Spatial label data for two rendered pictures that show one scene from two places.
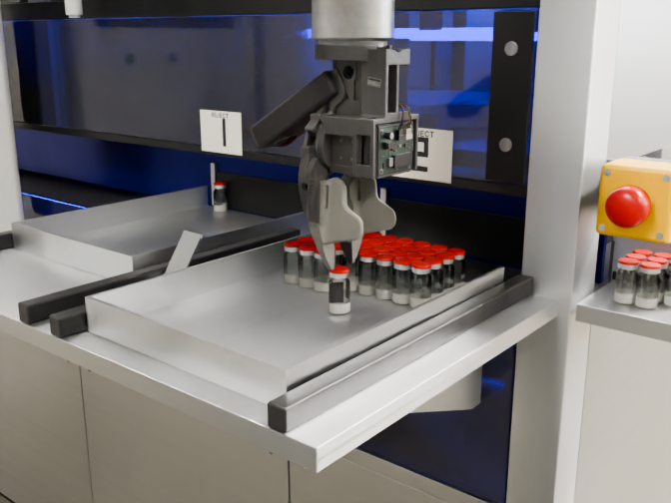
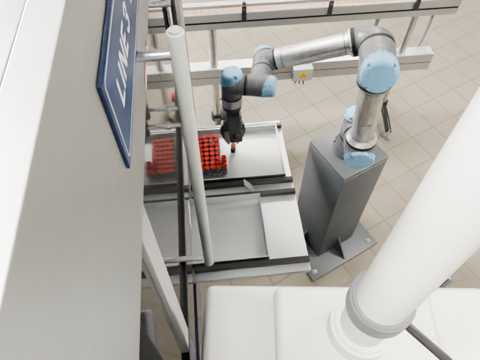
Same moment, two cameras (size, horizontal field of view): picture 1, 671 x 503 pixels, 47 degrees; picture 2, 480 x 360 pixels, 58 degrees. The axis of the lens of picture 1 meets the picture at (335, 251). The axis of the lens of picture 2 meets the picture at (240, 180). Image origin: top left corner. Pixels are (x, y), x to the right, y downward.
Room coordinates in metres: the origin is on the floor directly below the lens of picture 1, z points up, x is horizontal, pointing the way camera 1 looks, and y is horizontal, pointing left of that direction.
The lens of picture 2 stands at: (1.50, 0.80, 2.28)
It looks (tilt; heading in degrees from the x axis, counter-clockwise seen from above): 55 degrees down; 225
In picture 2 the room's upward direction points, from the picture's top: straight up
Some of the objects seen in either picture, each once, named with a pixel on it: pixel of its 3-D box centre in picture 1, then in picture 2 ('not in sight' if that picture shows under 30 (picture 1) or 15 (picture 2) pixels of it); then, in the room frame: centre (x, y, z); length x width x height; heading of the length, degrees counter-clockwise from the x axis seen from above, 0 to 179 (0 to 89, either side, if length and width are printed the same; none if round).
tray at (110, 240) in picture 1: (176, 227); (217, 229); (1.04, 0.22, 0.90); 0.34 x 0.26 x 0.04; 141
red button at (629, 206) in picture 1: (629, 206); not in sight; (0.72, -0.28, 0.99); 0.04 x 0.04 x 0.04; 51
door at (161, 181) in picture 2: not in sight; (165, 181); (1.24, 0.31, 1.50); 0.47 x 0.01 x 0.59; 51
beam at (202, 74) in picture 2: not in sight; (303, 66); (-0.25, -0.40, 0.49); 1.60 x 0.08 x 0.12; 141
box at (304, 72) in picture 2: not in sight; (302, 72); (-0.19, -0.36, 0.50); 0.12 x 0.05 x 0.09; 141
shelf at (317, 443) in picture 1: (224, 280); (232, 193); (0.88, 0.13, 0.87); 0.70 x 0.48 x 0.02; 51
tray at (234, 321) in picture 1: (307, 297); (238, 153); (0.74, 0.03, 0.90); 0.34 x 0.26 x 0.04; 140
